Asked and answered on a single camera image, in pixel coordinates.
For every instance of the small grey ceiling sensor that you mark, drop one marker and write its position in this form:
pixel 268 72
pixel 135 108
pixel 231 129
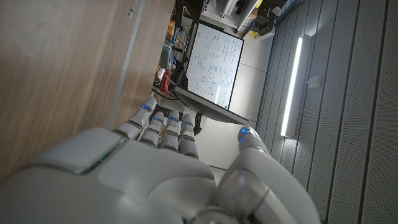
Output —
pixel 314 82

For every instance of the white shelf cabinet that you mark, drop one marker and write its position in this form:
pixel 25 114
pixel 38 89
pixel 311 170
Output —
pixel 230 12

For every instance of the whiteboard with black frame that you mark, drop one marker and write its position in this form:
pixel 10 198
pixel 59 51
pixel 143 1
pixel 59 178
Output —
pixel 214 62

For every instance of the long ceiling light strip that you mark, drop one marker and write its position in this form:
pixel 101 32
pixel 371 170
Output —
pixel 292 87

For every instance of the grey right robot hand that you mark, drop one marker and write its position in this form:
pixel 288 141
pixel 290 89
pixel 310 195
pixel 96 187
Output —
pixel 149 180

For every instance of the black computer monitor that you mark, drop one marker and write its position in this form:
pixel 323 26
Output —
pixel 211 107

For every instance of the colourful puzzle cube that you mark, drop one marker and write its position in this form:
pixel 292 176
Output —
pixel 171 29

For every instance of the teal box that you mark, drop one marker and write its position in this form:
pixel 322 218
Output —
pixel 166 57

